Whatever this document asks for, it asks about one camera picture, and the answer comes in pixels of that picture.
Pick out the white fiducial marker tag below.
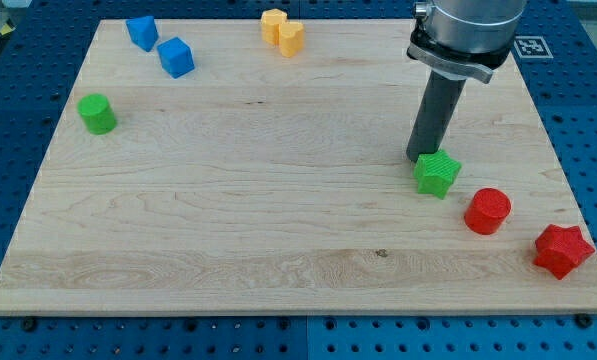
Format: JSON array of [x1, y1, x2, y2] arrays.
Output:
[[513, 35, 553, 59]]

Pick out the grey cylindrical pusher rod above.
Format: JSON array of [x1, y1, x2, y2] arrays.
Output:
[[405, 72, 465, 162]]

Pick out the red cylinder block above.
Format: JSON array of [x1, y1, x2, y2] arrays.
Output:
[[464, 188, 512, 235]]

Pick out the wooden board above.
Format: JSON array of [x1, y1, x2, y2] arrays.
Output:
[[0, 20, 597, 317]]

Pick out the green cylinder block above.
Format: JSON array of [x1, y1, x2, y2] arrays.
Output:
[[77, 93, 117, 135]]

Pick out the red star block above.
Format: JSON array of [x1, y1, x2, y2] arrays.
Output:
[[533, 224, 596, 280]]

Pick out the yellow hexagon block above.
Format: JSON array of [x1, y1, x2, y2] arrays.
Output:
[[260, 8, 287, 45]]

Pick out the blue cube block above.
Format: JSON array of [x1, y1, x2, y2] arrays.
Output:
[[157, 37, 195, 78]]

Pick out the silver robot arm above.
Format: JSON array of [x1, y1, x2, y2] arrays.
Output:
[[407, 0, 527, 84]]

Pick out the green star block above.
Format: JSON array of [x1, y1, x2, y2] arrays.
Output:
[[414, 149, 462, 199]]

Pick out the yellow heart block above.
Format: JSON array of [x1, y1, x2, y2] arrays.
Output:
[[279, 21, 305, 58]]

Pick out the blue triangular block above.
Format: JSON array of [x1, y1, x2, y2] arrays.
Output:
[[125, 15, 159, 52]]

